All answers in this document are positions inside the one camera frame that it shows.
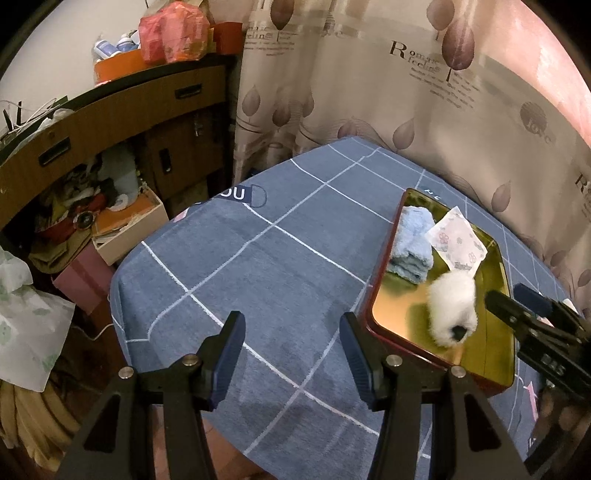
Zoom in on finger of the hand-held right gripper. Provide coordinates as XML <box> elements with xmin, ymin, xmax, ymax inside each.
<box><xmin>485</xmin><ymin>290</ymin><xmax>555</xmax><ymax>344</ymax></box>
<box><xmin>514</xmin><ymin>283</ymin><xmax>591</xmax><ymax>337</ymax></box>

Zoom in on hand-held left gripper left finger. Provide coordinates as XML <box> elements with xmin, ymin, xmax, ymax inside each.
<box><xmin>55</xmin><ymin>310</ymin><xmax>246</xmax><ymax>480</ymax></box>

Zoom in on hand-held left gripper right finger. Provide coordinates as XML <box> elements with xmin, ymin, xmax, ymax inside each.
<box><xmin>339</xmin><ymin>312</ymin><xmax>532</xmax><ymax>480</ymax></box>

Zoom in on red tin box gold interior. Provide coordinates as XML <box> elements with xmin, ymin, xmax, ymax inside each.
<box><xmin>362</xmin><ymin>187</ymin><xmax>517</xmax><ymax>395</ymax></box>

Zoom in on white fluffy ball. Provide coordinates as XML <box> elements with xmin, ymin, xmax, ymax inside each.
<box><xmin>427</xmin><ymin>272</ymin><xmax>478</xmax><ymax>348</ymax></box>

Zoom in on white floral packet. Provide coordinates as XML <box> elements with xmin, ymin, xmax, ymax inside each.
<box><xmin>425</xmin><ymin>206</ymin><xmax>490</xmax><ymax>277</ymax></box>

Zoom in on light blue fuzzy towel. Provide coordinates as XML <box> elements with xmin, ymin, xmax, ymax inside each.
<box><xmin>387</xmin><ymin>206</ymin><xmax>435</xmax><ymax>283</ymax></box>

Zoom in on person's right hand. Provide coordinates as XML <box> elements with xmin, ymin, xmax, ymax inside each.
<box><xmin>540</xmin><ymin>392</ymin><xmax>591</xmax><ymax>444</ymax></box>

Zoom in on pink plastic strip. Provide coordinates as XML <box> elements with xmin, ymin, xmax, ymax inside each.
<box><xmin>525</xmin><ymin>382</ymin><xmax>541</xmax><ymax>422</ymax></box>

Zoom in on open white box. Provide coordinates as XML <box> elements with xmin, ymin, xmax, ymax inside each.
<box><xmin>91</xmin><ymin>189</ymin><xmax>169</xmax><ymax>267</ymax></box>

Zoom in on pink box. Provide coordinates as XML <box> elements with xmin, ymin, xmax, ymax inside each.
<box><xmin>51</xmin><ymin>247</ymin><xmax>116</xmax><ymax>315</ymax></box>

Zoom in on khaki cloth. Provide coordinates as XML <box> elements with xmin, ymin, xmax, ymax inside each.
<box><xmin>28</xmin><ymin>231</ymin><xmax>98</xmax><ymax>273</ymax></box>

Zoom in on white plastic bag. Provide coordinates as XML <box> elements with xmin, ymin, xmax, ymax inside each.
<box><xmin>0</xmin><ymin>247</ymin><xmax>77</xmax><ymax>393</ymax></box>

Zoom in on brown cardboard box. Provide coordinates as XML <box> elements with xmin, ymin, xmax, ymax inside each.
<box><xmin>139</xmin><ymin>117</ymin><xmax>227</xmax><ymax>199</ymax></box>

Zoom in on light blue plush toy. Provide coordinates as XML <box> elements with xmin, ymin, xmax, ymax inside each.
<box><xmin>99</xmin><ymin>147</ymin><xmax>140</xmax><ymax>204</ymax></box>

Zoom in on wooden cabinet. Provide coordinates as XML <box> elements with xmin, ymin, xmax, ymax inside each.
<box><xmin>0</xmin><ymin>54</ymin><xmax>234</xmax><ymax>232</ymax></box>

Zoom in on beige leaf print curtain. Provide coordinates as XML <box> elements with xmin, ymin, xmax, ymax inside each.
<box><xmin>231</xmin><ymin>0</ymin><xmax>591</xmax><ymax>296</ymax></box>

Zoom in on orange box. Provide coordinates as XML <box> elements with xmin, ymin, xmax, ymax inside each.
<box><xmin>93</xmin><ymin>47</ymin><xmax>151</xmax><ymax>87</ymax></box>

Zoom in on black antennas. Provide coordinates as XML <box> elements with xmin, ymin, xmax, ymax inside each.
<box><xmin>2</xmin><ymin>102</ymin><xmax>25</xmax><ymax>134</ymax></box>

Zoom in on red plastic bag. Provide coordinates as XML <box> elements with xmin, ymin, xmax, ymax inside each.
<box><xmin>139</xmin><ymin>1</ymin><xmax>211</xmax><ymax>64</ymax></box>

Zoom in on white cable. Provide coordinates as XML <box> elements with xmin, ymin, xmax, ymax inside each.
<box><xmin>78</xmin><ymin>323</ymin><xmax>114</xmax><ymax>342</ymax></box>

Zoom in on coiled tan hose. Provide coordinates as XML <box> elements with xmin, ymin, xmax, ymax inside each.
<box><xmin>0</xmin><ymin>378</ymin><xmax>81</xmax><ymax>467</ymax></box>

